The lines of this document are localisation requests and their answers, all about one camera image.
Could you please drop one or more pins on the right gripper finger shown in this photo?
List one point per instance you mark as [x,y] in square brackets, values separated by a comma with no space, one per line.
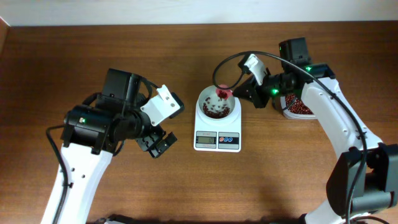
[249,84]
[247,92]

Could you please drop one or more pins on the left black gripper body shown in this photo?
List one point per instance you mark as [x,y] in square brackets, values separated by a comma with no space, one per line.
[148,142]

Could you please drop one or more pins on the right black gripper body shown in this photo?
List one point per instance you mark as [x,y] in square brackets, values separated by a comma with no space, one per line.
[257,94]

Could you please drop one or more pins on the pink plastic measuring scoop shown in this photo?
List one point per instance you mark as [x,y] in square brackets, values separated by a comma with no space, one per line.
[223,93]

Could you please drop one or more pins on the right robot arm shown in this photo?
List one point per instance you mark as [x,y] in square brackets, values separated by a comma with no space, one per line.
[364,179]

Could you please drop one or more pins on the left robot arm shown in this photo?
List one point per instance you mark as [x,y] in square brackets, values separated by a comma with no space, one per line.
[129,107]

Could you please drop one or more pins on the white digital kitchen scale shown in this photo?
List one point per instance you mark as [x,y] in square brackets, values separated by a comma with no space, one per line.
[218,135]

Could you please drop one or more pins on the clear plastic bean container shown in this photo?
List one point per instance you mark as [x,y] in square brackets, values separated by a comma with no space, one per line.
[290,115]

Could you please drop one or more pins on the white round bowl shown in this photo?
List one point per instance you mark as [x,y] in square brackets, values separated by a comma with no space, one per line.
[211,91]

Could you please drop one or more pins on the red beans in bowl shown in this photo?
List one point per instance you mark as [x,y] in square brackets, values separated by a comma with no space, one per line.
[212,107]

